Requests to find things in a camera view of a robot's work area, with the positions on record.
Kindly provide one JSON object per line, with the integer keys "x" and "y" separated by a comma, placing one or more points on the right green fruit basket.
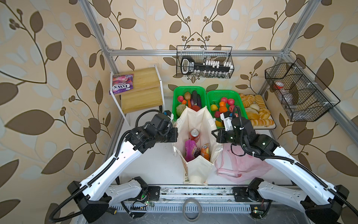
{"x": 231, "y": 98}

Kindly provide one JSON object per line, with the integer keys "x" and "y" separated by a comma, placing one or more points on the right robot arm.
{"x": 321, "y": 201}

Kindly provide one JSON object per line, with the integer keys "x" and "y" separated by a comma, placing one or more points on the yellow lemon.
{"x": 214, "y": 108}

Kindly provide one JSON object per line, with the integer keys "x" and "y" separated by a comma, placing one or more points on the right black wire basket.
{"x": 304, "y": 96}

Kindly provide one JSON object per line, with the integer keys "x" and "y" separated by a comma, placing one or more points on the cream canvas tote bag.
{"x": 197, "y": 171}

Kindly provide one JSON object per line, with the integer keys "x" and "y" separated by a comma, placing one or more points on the bread tray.
{"x": 257, "y": 112}

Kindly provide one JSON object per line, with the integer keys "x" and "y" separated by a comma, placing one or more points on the purple Fox's candy bag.
{"x": 122, "y": 83}

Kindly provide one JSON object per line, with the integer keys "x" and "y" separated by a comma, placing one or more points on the back black wire basket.
{"x": 204, "y": 61}

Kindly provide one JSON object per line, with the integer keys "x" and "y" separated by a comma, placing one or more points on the yellow pear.
{"x": 219, "y": 123}

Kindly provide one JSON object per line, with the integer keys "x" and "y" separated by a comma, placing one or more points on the orange fruit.
{"x": 223, "y": 107}

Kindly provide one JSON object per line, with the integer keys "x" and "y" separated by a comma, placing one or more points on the black wire basket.
{"x": 304, "y": 96}
{"x": 204, "y": 61}

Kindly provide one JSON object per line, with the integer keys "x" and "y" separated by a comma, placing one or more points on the green cabbage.
{"x": 180, "y": 109}

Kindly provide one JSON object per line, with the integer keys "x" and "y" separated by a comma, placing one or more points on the pink plastic grocery bag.
{"x": 238, "y": 167}

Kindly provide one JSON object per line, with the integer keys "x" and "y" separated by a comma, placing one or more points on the red soda can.
{"x": 194, "y": 135}

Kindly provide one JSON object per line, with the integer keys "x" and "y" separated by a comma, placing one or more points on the white wooden shelf rack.
{"x": 147, "y": 92}

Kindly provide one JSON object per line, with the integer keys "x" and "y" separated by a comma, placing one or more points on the left green vegetable basket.
{"x": 178, "y": 97}

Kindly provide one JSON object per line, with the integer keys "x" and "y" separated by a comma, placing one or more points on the brown potato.
{"x": 187, "y": 96}

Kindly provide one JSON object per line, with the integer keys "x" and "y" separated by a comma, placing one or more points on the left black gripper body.
{"x": 167, "y": 135}

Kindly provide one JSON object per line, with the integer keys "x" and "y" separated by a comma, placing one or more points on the orange Fox's candy bag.
{"x": 205, "y": 151}

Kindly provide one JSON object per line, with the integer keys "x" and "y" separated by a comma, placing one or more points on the grey tape roll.
{"x": 192, "y": 205}

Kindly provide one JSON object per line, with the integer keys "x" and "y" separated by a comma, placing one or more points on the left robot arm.
{"x": 92, "y": 197}

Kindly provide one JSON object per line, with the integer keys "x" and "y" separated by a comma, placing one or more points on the purple eggplant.
{"x": 199, "y": 103}

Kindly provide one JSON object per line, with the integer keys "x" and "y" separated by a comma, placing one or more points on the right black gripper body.
{"x": 228, "y": 137}

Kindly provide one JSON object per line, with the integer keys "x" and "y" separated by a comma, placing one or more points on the red tomato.
{"x": 196, "y": 108}

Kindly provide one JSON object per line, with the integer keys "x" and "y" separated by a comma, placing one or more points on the magenta snack bag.
{"x": 191, "y": 150}

